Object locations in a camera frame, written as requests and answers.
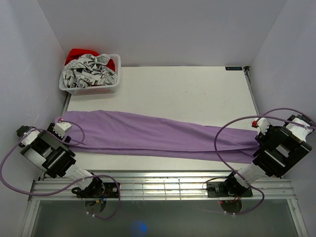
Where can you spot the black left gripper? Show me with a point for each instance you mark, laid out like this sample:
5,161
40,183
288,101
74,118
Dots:
50,129

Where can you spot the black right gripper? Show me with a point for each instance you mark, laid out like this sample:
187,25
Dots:
261,138

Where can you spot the purple trousers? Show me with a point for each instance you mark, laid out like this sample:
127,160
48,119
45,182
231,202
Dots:
120,133

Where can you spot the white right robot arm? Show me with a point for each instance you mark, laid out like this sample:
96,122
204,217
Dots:
280,148

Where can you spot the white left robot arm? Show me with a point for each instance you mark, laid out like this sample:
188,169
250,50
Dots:
49,151

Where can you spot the black white printed garment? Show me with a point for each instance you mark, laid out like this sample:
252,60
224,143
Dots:
89,71

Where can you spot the dark table label sticker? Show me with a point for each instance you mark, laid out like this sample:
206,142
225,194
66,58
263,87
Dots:
233,68

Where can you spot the white plastic laundry basket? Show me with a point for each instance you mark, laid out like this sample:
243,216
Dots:
95,89

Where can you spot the red garment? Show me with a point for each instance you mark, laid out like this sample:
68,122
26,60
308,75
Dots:
75,53

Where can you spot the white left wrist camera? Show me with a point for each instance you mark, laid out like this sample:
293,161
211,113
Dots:
61,128

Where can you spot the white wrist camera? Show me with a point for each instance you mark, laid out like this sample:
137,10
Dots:
261,124
61,128

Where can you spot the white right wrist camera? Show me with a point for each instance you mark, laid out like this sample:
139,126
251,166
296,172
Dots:
261,124

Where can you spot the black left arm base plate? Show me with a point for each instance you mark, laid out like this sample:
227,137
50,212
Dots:
112,190

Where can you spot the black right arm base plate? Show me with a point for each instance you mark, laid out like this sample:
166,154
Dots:
214,189

